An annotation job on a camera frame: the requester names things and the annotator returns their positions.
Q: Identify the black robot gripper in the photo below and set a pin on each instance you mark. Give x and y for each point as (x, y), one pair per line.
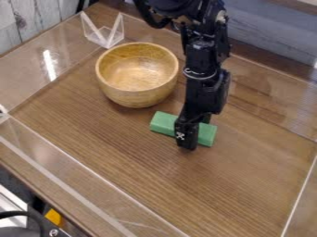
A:
(206, 94)

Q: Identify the green rectangular block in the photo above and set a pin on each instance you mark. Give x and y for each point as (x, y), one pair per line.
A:
(164, 124)

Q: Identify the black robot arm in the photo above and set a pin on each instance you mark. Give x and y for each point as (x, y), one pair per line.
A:
(206, 49)

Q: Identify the brown wooden bowl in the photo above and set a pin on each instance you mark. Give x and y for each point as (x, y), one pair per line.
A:
(137, 74)

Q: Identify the yellow and black device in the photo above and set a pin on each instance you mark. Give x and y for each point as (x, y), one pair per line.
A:
(61, 221)

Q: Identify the clear acrylic tray wall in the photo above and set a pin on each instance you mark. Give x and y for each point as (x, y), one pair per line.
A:
(99, 208)

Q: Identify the clear acrylic corner bracket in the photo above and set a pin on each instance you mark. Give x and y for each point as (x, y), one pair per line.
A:
(106, 36)

